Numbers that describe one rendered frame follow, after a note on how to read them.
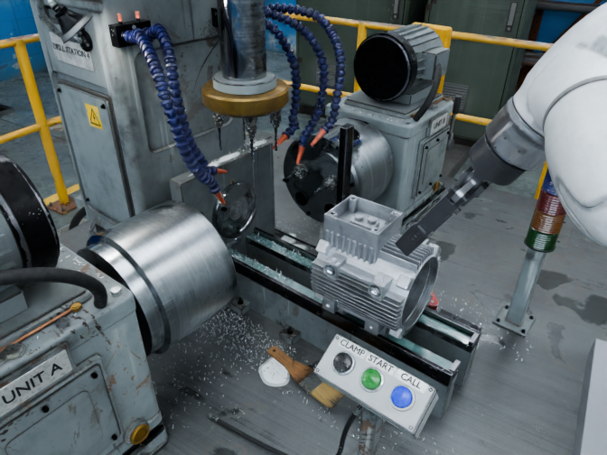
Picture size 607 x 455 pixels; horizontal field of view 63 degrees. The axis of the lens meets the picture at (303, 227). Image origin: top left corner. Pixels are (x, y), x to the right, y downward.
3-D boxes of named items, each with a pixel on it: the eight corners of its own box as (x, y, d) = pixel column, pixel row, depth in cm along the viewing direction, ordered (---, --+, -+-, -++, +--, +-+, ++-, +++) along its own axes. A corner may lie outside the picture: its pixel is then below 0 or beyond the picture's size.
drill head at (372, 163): (263, 219, 137) (259, 134, 123) (345, 169, 164) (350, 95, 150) (336, 252, 124) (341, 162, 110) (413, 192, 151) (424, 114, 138)
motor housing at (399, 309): (308, 312, 104) (310, 238, 94) (355, 269, 117) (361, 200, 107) (391, 357, 94) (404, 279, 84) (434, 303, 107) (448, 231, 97)
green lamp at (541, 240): (520, 245, 107) (526, 227, 105) (529, 233, 111) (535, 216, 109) (549, 255, 104) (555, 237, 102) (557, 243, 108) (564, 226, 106)
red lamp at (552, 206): (531, 209, 102) (537, 190, 100) (540, 199, 106) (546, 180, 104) (562, 219, 99) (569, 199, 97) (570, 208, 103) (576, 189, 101)
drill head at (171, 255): (25, 362, 93) (-20, 255, 79) (178, 270, 117) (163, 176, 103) (101, 437, 80) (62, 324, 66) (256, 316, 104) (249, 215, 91)
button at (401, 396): (388, 403, 70) (386, 400, 69) (398, 384, 71) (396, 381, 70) (407, 414, 69) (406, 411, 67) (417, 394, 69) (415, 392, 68)
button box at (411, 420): (321, 380, 79) (311, 371, 75) (343, 342, 81) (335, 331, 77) (416, 441, 70) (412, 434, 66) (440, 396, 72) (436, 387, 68)
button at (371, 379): (359, 385, 73) (356, 382, 71) (368, 367, 74) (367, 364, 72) (376, 395, 71) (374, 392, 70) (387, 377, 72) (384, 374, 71)
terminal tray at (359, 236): (322, 245, 99) (322, 214, 95) (350, 222, 106) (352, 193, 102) (373, 267, 93) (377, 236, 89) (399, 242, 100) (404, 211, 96)
